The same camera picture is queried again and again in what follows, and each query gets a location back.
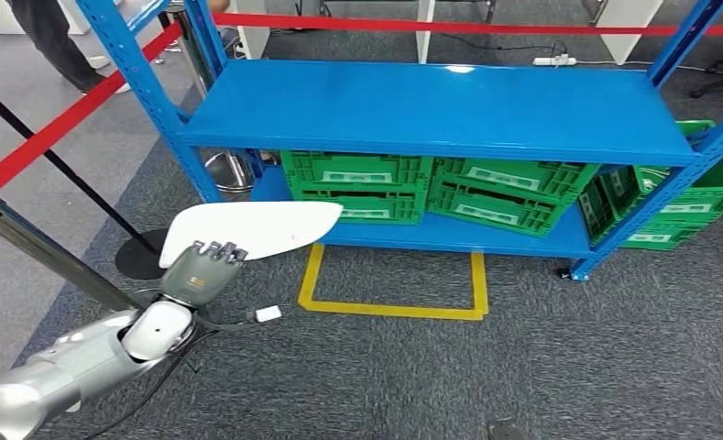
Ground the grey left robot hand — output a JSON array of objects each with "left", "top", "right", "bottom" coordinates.
[{"left": 159, "top": 240, "right": 248, "bottom": 308}]

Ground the white curved plastic part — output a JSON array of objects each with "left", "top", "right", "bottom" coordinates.
[{"left": 158, "top": 201, "right": 344, "bottom": 270}]

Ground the blue metal shelf rack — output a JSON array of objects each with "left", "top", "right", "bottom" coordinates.
[{"left": 75, "top": 0, "right": 723, "bottom": 283}]

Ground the dark robot body part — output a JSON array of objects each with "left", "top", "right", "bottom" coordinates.
[{"left": 487, "top": 420, "right": 532, "bottom": 440}]

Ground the person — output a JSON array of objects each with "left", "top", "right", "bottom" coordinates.
[{"left": 5, "top": 0, "right": 133, "bottom": 96}]

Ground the white power strip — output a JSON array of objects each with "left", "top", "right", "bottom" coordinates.
[{"left": 531, "top": 53, "right": 578, "bottom": 67}]

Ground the black office chair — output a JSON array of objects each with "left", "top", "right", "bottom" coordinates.
[{"left": 688, "top": 57, "right": 723, "bottom": 100}]

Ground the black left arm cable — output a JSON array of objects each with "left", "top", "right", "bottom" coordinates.
[{"left": 87, "top": 309, "right": 259, "bottom": 440}]

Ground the black stanchion post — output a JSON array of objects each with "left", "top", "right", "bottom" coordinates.
[{"left": 0, "top": 75, "right": 171, "bottom": 281}]

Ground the white floor cable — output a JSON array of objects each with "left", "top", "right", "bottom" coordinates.
[{"left": 576, "top": 59, "right": 723, "bottom": 77}]

